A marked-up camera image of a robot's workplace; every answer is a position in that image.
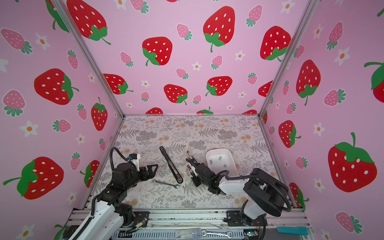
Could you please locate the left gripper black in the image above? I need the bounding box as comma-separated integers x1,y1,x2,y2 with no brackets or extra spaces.
125,163,158,192

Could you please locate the black stapler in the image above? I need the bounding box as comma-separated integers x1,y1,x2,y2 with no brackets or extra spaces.
159,146,184,184

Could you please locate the pink mini stapler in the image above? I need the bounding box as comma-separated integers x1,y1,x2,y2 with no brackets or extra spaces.
187,165,195,177

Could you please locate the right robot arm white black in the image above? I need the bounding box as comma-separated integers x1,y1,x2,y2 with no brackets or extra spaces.
186,157,292,226

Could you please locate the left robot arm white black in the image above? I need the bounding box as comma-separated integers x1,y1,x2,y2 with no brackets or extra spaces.
70,147,159,240

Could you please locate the small silver table wrench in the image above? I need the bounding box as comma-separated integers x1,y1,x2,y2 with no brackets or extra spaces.
153,180,180,189

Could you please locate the white plastic tray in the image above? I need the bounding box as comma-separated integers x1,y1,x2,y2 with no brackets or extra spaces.
206,149,239,177

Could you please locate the clear plastic bag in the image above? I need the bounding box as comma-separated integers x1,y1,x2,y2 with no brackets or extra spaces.
175,228,203,240

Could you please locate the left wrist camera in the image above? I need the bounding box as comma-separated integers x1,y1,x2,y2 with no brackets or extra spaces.
128,154,141,172

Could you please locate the aluminium rail base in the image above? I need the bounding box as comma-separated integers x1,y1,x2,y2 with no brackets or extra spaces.
64,208,313,240

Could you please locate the teal tool handle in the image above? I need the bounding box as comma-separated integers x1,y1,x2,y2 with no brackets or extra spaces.
277,227,309,236

